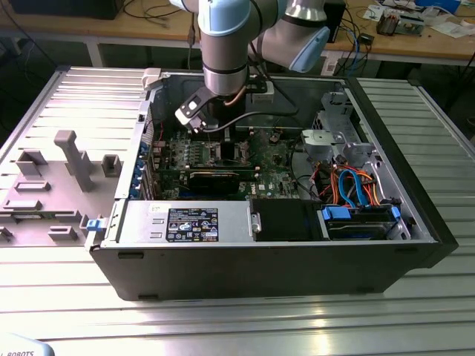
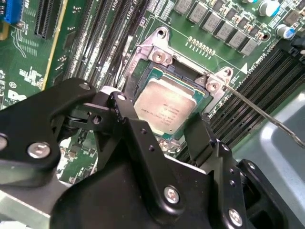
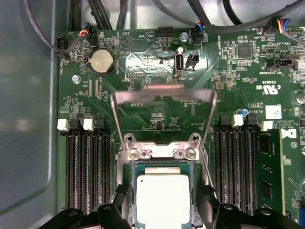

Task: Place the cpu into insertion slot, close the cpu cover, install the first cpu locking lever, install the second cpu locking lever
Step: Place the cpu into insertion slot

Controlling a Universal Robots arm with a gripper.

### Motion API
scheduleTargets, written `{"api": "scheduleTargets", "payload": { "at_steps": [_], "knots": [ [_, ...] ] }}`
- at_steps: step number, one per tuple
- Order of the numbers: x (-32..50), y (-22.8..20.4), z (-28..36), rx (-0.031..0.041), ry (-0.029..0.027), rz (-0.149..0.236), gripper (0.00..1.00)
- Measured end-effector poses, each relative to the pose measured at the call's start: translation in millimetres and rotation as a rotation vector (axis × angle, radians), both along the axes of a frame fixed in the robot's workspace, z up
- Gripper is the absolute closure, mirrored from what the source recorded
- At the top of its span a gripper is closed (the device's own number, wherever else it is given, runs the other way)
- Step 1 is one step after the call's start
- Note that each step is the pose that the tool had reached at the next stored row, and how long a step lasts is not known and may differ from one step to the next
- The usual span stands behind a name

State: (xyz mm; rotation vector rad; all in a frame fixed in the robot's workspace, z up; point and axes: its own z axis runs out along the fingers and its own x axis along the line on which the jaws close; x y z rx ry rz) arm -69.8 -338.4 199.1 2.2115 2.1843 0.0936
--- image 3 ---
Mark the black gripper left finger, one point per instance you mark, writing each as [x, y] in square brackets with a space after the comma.
[119, 214]

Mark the round coin cell battery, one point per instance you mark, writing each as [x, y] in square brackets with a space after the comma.
[101, 61]

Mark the green RAM stick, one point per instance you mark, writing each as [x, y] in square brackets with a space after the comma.
[269, 167]

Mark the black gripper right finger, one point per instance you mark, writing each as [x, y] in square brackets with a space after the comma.
[214, 217]

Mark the silver CPU chip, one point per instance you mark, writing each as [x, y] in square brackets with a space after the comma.
[162, 198]

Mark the metal socket cover frame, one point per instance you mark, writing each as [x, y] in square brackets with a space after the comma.
[166, 91]

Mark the green motherboard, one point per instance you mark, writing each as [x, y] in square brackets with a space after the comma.
[209, 71]

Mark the blue expansion slot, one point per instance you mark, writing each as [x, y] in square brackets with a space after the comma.
[301, 215]

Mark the CPU socket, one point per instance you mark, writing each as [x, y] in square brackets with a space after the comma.
[125, 170]

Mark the internal USB port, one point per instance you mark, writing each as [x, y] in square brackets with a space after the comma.
[179, 64]

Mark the black and grey PC case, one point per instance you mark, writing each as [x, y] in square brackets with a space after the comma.
[23, 95]

